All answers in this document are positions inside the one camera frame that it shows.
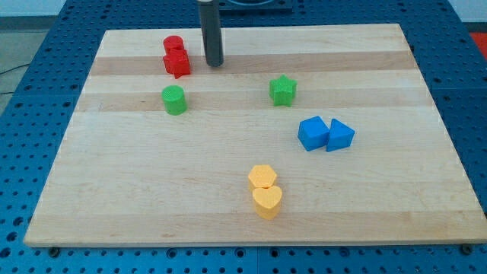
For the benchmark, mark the green cylinder block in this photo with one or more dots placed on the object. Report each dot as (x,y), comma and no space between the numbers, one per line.
(174,100)

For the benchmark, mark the red cylinder block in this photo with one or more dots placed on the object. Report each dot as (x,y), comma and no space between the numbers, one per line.
(173,42)

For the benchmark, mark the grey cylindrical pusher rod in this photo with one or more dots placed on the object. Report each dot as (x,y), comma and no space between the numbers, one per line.
(211,32)

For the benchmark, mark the green star block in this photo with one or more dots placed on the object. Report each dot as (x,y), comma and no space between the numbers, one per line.
(282,90)

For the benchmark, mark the wooden board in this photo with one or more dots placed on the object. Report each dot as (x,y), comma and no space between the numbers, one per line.
(128,174)

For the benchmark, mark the blue triangle block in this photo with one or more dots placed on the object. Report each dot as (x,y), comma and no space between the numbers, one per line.
(340,136)

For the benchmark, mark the blue cube block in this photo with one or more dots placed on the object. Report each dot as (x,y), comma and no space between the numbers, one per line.
(313,133)

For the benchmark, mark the yellow heart block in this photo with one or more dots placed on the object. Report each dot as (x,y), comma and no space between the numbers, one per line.
(267,201)

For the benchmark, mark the yellow hexagon block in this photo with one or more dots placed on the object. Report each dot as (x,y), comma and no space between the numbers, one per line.
(261,176)

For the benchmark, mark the red star block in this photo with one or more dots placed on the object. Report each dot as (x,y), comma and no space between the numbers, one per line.
(176,62)

